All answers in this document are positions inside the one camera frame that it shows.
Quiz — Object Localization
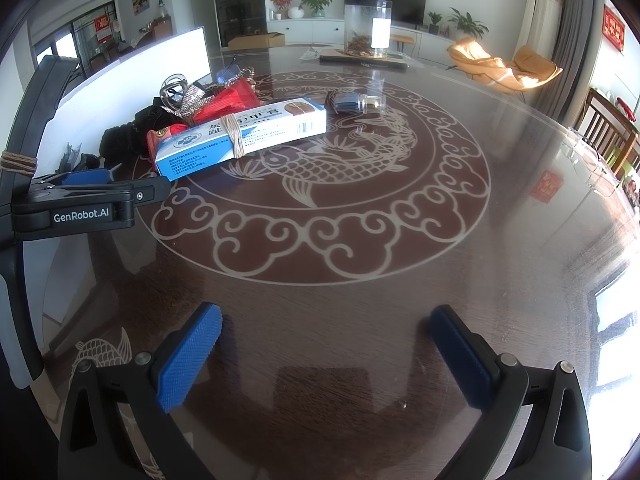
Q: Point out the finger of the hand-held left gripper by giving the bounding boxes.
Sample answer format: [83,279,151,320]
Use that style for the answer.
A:
[132,178,172,206]
[35,162,123,188]

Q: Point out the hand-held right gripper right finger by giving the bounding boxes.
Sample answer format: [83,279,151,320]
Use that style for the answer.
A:
[427,304,593,480]

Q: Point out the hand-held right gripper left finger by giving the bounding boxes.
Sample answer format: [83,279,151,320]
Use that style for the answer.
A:
[57,301,223,480]

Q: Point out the black socks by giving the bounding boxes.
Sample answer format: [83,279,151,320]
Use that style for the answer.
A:
[99,105,171,158]

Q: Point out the red pleated pouch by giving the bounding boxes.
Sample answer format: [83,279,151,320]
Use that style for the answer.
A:
[192,77,261,126]

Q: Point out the white cardboard box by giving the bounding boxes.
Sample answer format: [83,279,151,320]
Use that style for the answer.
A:
[30,26,213,341]

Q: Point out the blue and white medicine box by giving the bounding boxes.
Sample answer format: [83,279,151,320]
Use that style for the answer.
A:
[154,97,328,182]

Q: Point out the small blue perfume bottle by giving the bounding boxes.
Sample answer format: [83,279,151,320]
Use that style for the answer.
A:
[325,89,386,115]

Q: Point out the red packet with gold emblem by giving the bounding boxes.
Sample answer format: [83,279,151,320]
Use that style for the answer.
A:
[145,122,193,158]

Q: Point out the silver hair claw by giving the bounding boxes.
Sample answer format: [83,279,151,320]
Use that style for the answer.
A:
[160,74,195,108]

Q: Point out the rhinestone hair clip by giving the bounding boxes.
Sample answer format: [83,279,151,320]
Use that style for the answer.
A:
[216,66,257,86]

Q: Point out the red door poster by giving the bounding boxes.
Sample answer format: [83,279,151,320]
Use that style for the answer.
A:
[94,14,117,43]

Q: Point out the brown cardboard box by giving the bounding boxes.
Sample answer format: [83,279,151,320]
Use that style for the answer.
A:
[227,32,286,52]

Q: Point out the red paper slip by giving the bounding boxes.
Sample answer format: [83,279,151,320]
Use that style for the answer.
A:
[535,170,556,203]

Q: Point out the dark glass display cabinet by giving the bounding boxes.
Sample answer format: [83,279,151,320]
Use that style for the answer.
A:
[210,0,266,48]

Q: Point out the white television cabinet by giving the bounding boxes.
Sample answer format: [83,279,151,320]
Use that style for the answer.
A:
[266,17,476,68]

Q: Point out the green potted plant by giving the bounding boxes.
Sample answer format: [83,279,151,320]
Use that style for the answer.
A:
[300,0,336,18]

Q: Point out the wooden chair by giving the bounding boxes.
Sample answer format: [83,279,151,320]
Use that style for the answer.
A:
[575,87,640,181]

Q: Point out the clear plastic jar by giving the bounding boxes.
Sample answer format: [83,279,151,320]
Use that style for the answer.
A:
[343,1,392,57]

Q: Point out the orange lounge chair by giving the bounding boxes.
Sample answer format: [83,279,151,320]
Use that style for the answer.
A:
[447,37,563,96]

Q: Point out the wooden bench with metal legs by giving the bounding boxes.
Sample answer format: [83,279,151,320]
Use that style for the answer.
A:
[390,34,417,58]

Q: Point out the black television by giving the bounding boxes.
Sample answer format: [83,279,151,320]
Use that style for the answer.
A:
[344,0,428,26]

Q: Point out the leafy potted plant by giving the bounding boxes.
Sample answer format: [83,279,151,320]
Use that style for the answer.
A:
[446,7,490,41]

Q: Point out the grey curtain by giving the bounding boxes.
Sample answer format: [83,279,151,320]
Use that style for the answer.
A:
[540,0,601,121]

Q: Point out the beige curtain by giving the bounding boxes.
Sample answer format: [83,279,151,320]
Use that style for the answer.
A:
[515,0,566,61]

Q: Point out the rhinestone strap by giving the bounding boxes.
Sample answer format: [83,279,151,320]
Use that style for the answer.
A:
[175,85,213,126]

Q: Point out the red wall hanging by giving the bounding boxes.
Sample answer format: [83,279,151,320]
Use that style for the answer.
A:
[602,5,627,53]

